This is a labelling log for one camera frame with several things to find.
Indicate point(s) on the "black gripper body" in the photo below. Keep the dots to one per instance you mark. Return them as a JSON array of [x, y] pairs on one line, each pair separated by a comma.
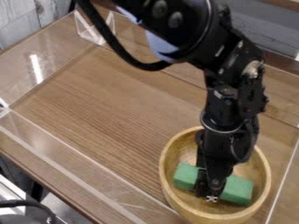
[[235, 100]]

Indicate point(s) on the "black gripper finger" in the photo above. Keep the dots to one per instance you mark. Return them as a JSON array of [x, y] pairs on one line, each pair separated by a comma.
[[200, 186], [218, 170]]

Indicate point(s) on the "green rectangular block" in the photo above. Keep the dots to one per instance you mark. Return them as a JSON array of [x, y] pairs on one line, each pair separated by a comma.
[[238, 190]]

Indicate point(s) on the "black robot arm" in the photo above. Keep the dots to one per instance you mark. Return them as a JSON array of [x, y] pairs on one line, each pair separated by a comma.
[[191, 31]]

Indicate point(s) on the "brown wooden bowl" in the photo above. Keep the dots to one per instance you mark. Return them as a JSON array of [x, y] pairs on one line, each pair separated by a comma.
[[195, 209]]

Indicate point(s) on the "clear acrylic tray wall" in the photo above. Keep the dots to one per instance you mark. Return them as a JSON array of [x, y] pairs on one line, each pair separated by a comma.
[[87, 121]]

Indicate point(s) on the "clear acrylic corner bracket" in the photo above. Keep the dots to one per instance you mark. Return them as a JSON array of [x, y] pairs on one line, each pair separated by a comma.
[[88, 32]]

